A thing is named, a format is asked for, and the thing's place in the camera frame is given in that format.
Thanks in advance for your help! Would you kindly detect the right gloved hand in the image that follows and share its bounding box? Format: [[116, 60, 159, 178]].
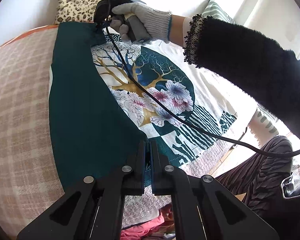
[[111, 2, 172, 43]]

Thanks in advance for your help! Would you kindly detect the green white printed t-shirt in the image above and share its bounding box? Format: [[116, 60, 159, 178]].
[[49, 22, 257, 188]]

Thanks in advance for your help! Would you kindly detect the right forearm black sleeve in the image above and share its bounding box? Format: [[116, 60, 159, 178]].
[[170, 15, 300, 139]]

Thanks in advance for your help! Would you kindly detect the green white striped pillow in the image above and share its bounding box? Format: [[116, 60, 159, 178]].
[[202, 0, 236, 24]]

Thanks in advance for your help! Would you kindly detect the pink plaid bed blanket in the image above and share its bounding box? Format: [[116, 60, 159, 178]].
[[0, 27, 231, 238]]

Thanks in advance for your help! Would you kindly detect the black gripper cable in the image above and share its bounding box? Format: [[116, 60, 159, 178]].
[[103, 22, 300, 158]]

